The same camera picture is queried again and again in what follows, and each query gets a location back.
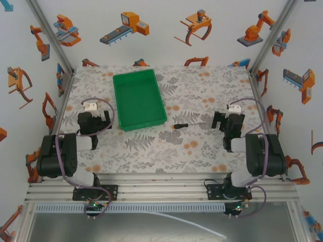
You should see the green plastic bin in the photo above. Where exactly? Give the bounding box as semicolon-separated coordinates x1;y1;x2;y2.
112;69;168;132

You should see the left black controller board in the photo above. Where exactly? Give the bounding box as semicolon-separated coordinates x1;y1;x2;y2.
84;201;105;219

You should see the right aluminium frame post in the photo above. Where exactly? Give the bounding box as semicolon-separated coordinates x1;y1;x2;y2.
248;0;300;136

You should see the right black controller board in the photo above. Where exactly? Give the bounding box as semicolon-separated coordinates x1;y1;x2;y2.
223;201;249;218

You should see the black mounting plate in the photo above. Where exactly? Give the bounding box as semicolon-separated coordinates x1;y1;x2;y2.
72;184;119;202
206;184;253;201

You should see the black controller board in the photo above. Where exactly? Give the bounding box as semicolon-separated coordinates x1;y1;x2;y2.
84;201;105;219
223;201;249;218

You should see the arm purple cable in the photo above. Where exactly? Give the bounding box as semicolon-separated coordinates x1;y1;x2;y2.
228;97;268;219
55;97;116;219

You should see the floral patterned table mat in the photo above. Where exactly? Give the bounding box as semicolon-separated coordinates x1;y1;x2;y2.
53;66;263;174

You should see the black orange handled screwdriver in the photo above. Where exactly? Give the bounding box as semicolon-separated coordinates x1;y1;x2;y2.
172;121;206;130

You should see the white plastic tube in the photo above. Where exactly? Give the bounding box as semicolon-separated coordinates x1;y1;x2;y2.
148;211;228;239

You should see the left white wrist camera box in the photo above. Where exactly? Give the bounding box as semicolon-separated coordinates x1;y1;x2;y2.
83;100;98;112

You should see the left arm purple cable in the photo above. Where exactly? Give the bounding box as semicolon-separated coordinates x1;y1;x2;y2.
55;97;116;219

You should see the aluminium frame post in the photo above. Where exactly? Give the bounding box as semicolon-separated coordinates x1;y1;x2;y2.
25;0;76;138
248;0;300;136

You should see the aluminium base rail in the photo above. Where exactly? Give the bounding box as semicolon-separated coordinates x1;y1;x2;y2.
23;173;300;204

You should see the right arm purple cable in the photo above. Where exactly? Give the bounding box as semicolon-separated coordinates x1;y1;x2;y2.
228;97;268;219

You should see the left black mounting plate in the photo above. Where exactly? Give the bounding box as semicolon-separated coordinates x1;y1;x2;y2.
72;184;119;202

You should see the white slotted cable duct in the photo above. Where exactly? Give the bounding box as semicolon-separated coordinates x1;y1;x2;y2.
35;203;227;213

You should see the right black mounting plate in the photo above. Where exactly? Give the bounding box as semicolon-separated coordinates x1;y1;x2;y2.
206;184;253;201

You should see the left aluminium frame post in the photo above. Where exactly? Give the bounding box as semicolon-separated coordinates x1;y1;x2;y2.
25;0;76;138

